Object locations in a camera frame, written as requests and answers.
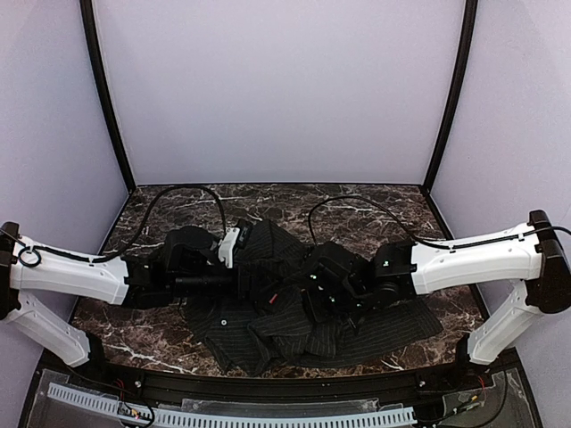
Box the dark pinstriped garment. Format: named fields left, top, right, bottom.
left=184, top=220, right=443, bottom=376

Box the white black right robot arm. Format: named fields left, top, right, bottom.
left=302, top=210, right=570, bottom=366

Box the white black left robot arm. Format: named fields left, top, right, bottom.
left=1, top=221, right=253, bottom=367

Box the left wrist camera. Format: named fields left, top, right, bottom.
left=218, top=219, right=252, bottom=268

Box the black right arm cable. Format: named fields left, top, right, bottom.
left=307, top=195, right=571, bottom=249

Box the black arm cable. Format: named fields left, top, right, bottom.
left=0, top=185, right=227, bottom=267
left=307, top=195, right=571, bottom=249

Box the black front table rail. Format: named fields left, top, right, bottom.
left=66, top=364, right=492, bottom=405

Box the white slotted cable duct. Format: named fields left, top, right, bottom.
left=46, top=383, right=418, bottom=428

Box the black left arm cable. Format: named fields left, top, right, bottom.
left=0, top=185, right=227, bottom=267

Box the black left frame post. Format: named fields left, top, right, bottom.
left=79, top=0, right=137, bottom=193

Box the black frame post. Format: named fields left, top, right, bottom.
left=79, top=0, right=137, bottom=193
left=422, top=0, right=478, bottom=193

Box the black right frame post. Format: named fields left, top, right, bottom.
left=422, top=0, right=478, bottom=193

